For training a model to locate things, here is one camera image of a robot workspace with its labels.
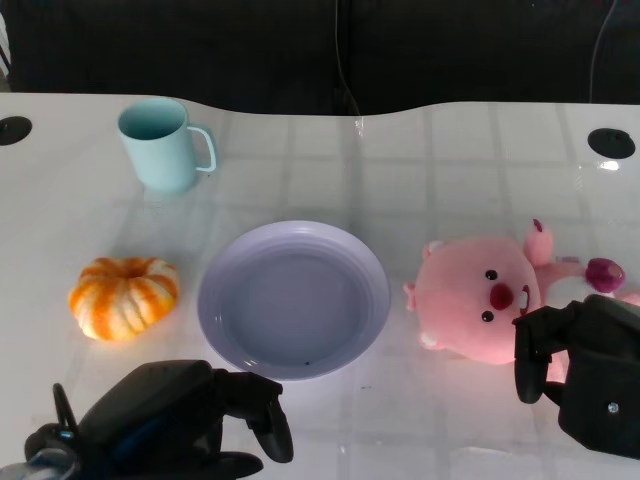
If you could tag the black sofa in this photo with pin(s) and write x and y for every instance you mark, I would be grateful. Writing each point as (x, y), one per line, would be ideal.
(320, 50)

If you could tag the lavender round plate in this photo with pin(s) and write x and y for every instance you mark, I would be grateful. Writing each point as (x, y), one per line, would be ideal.
(294, 300)

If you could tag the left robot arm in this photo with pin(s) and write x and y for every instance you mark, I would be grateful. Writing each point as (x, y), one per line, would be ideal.
(42, 450)

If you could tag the orange striped pumpkin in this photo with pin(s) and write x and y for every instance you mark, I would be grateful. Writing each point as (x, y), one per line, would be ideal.
(124, 297)

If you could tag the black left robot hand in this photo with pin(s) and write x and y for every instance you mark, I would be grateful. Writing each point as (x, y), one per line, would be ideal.
(165, 410)

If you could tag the black table grommet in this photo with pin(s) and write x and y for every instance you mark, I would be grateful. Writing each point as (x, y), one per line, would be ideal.
(15, 130)
(611, 143)

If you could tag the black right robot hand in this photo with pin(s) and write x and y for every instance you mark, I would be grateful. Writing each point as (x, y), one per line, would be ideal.
(595, 360)

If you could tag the pink plush doll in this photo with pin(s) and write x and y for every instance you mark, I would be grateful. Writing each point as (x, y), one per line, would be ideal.
(475, 295)

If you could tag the light blue mug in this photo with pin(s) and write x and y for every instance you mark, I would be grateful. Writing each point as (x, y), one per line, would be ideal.
(159, 145)

